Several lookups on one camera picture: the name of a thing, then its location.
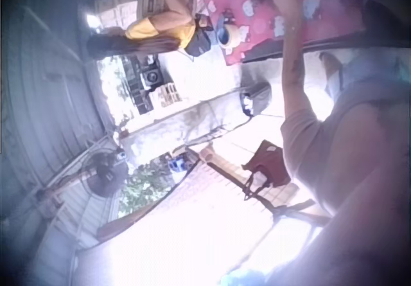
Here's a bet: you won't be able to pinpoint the black standing fan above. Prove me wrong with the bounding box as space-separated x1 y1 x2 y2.
80 150 130 199

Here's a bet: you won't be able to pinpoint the grey bag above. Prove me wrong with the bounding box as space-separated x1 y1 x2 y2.
239 82 273 117

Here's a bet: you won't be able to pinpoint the reddish brown bag with strap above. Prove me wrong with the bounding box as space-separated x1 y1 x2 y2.
240 139 292 203

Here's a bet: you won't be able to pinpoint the green plants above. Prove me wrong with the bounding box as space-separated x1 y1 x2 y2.
118 157 180 219

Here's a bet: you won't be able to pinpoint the black speaker box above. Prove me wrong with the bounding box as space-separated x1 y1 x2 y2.
141 67 165 87

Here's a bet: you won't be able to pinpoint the person's left hand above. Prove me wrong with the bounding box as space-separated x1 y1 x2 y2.
268 0 308 33

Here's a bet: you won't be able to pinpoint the blue and white small object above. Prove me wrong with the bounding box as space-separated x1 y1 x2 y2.
168 157 190 174

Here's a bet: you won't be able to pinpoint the pink tablecloth with white print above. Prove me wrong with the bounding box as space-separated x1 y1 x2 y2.
198 0 365 67

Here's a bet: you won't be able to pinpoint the wooden slatted bench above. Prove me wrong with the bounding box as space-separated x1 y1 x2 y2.
188 146 325 228

